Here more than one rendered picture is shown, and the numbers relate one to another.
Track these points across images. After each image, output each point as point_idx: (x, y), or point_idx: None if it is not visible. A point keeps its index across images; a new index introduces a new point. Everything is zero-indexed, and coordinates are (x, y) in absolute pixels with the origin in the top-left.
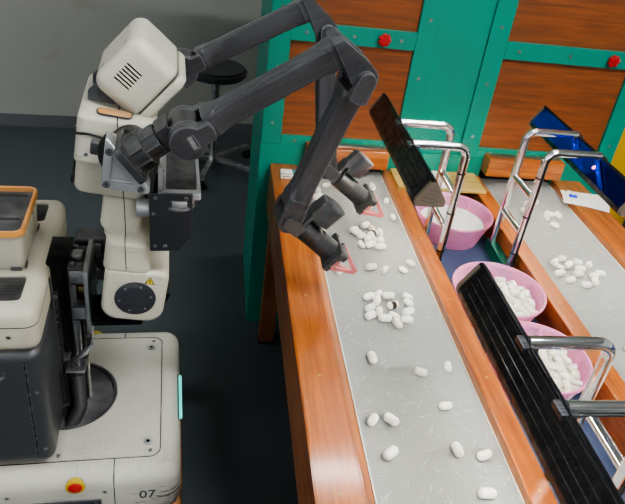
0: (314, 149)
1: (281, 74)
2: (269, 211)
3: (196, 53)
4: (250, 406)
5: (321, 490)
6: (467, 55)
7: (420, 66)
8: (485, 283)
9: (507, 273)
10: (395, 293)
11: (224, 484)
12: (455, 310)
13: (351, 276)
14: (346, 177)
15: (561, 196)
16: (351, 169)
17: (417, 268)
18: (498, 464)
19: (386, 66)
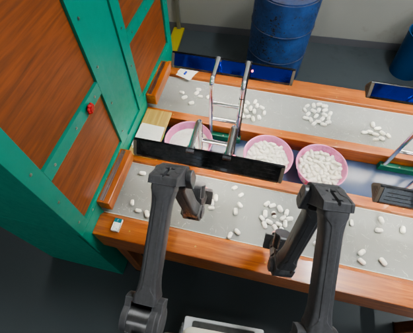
0: (307, 243)
1: (339, 261)
2: (125, 247)
3: (155, 305)
4: (193, 291)
5: (412, 304)
6: (117, 62)
7: (108, 96)
8: (396, 191)
9: (250, 143)
10: (260, 207)
11: (242, 320)
12: (285, 185)
13: (241, 226)
14: (201, 202)
15: (178, 76)
16: (201, 197)
17: (237, 185)
18: (383, 216)
19: (95, 117)
